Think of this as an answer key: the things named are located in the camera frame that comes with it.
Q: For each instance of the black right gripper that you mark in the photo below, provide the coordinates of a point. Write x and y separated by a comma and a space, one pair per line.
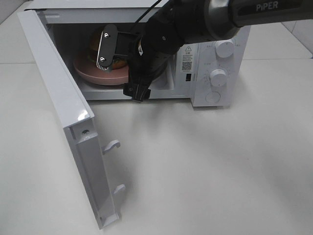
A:
147, 54

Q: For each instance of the burger with lettuce and cheese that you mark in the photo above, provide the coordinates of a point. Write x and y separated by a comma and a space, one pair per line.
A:
94, 42

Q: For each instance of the pink plate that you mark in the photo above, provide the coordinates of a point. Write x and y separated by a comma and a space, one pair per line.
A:
91, 73

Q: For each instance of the white microwave door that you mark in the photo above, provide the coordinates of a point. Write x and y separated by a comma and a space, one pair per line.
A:
77, 119

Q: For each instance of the round white door button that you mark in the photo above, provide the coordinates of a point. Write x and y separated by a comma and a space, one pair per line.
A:
213, 97

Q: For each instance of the white timer knob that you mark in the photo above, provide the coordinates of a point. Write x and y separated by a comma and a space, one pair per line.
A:
218, 77

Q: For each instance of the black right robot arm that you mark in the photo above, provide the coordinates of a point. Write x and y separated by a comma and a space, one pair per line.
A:
180, 22

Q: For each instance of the glass microwave turntable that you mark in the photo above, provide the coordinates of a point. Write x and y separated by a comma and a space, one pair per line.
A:
160, 83

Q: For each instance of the white warning label sticker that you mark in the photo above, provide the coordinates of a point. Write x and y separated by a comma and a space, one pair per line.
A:
187, 57

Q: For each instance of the white microwave oven body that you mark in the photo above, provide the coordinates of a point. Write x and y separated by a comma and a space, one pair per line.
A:
70, 24

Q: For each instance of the upper white power knob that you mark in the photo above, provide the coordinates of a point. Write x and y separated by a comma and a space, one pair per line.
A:
224, 48

